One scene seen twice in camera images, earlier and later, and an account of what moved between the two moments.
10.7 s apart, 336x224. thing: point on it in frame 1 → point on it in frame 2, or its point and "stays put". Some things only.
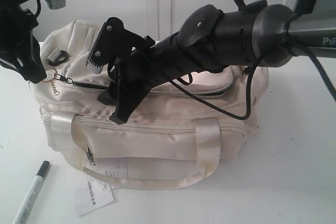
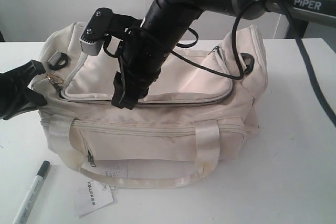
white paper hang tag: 92,195 stays put
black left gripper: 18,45 → 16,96
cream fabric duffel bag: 176,137 stays put
